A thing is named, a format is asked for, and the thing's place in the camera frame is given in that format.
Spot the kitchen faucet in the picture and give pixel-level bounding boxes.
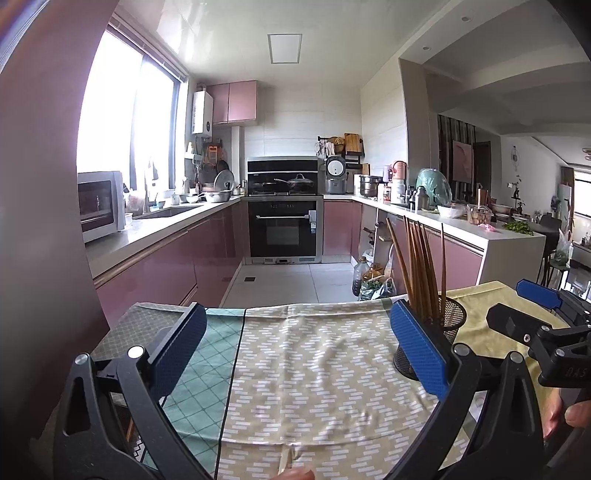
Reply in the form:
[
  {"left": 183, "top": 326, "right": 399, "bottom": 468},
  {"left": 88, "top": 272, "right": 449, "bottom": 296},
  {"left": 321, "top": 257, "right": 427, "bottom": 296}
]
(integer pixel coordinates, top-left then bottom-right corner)
[{"left": 143, "top": 173, "right": 154, "bottom": 214}]

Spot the right hand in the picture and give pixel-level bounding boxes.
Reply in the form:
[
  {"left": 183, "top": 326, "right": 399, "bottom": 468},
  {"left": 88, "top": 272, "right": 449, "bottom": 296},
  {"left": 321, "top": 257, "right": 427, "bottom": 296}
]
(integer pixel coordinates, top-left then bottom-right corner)
[{"left": 542, "top": 389, "right": 591, "bottom": 439}]

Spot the left hand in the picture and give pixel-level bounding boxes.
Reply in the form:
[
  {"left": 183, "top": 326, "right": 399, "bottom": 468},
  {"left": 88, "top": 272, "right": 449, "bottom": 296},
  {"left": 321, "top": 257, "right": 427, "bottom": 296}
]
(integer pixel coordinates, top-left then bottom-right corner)
[{"left": 273, "top": 467, "right": 315, "bottom": 480}]

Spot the black mesh utensil holder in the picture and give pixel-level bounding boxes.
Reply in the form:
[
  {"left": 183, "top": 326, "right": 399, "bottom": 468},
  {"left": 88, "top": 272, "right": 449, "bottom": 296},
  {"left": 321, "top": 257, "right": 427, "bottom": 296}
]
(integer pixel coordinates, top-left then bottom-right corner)
[{"left": 393, "top": 297, "right": 467, "bottom": 380}]

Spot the bag of green vegetables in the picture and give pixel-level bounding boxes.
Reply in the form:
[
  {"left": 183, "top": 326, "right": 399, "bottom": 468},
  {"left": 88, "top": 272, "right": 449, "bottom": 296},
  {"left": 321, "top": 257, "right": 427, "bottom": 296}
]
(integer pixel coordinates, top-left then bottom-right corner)
[{"left": 358, "top": 275, "right": 398, "bottom": 301}]

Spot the plastic oil bottle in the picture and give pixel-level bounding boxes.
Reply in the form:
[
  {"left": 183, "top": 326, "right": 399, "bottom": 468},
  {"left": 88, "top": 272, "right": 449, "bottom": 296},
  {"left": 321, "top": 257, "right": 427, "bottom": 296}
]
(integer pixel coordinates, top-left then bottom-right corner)
[{"left": 352, "top": 256, "right": 370, "bottom": 297}]

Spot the pink thermos kettle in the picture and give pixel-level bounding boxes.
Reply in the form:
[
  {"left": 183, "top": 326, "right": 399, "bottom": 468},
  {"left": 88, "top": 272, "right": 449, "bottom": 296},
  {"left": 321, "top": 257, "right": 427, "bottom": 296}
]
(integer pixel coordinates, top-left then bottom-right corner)
[{"left": 391, "top": 161, "right": 407, "bottom": 204}]

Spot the black built-in oven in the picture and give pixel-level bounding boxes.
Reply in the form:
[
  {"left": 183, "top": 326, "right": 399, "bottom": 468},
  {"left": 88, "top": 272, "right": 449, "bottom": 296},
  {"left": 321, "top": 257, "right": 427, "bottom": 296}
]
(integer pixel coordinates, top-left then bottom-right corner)
[{"left": 247, "top": 196, "right": 322, "bottom": 265}]

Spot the white microwave oven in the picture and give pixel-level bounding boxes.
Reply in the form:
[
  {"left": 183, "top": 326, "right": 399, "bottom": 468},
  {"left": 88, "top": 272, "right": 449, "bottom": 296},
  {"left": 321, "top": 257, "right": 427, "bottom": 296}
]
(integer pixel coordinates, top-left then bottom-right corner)
[{"left": 77, "top": 171, "right": 125, "bottom": 243}]

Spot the steel stock pot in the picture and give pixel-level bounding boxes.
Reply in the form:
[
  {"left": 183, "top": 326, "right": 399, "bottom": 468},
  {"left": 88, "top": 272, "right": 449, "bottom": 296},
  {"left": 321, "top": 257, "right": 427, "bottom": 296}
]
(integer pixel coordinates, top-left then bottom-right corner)
[{"left": 359, "top": 175, "right": 383, "bottom": 198}]

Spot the white rice cooker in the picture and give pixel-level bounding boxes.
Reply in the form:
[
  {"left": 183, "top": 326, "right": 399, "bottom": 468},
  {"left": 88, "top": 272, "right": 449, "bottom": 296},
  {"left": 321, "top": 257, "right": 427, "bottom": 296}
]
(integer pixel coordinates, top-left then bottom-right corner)
[{"left": 325, "top": 155, "right": 348, "bottom": 195}]

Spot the black range hood stove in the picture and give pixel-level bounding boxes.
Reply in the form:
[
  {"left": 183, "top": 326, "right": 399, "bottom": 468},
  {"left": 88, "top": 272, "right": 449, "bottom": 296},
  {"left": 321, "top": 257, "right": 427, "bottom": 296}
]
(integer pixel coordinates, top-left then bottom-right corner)
[{"left": 246, "top": 156, "right": 318, "bottom": 196}]

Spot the black wok with lid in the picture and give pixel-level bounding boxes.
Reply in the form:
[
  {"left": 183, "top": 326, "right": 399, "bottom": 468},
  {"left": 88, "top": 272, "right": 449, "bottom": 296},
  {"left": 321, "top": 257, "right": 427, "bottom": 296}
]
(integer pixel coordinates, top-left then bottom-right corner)
[{"left": 273, "top": 173, "right": 315, "bottom": 192}]

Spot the white water heater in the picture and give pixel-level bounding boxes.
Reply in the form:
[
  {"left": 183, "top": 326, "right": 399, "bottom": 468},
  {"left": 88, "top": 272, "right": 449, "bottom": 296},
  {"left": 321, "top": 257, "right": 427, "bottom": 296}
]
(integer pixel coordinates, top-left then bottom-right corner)
[{"left": 191, "top": 90, "right": 213, "bottom": 138}]

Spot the pink wall cabinet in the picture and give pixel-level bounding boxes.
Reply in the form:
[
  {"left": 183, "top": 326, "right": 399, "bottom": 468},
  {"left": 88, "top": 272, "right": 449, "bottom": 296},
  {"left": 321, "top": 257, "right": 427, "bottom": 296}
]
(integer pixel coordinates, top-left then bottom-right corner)
[{"left": 206, "top": 80, "right": 257, "bottom": 125}]

